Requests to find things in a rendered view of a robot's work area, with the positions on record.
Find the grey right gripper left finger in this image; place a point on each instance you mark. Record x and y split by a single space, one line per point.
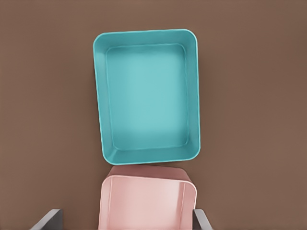
49 221

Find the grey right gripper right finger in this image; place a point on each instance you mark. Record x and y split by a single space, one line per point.
202 220

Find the teal rectangular tray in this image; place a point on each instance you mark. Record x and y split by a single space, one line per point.
146 95

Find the pink rectangular tray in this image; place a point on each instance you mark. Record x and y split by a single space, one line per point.
144 203

